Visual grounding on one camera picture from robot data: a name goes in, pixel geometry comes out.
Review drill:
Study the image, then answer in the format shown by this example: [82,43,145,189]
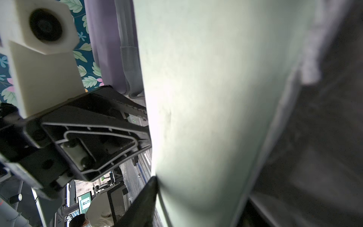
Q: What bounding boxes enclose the mint green zippered case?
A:
[133,1,319,227]

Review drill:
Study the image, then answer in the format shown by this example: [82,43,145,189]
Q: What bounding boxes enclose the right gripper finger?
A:
[114,176,159,227]

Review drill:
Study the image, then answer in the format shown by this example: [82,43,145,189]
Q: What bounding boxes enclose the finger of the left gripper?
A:
[71,86,148,121]

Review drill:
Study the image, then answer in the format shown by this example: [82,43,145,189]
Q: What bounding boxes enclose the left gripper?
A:
[1,103,151,200]

